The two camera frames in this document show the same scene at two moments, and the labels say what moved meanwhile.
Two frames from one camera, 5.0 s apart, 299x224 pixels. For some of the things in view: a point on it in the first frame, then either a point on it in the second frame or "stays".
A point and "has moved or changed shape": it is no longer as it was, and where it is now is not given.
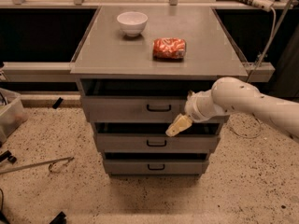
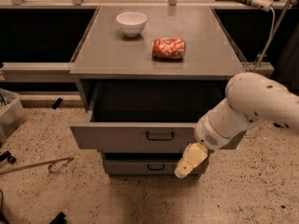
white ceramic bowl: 132,22 stays
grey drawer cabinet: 135,71 stays
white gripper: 192,108 → 207,134
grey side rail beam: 38,72 stays
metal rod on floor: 71,158 stays
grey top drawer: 133,109 has moved or changed shape
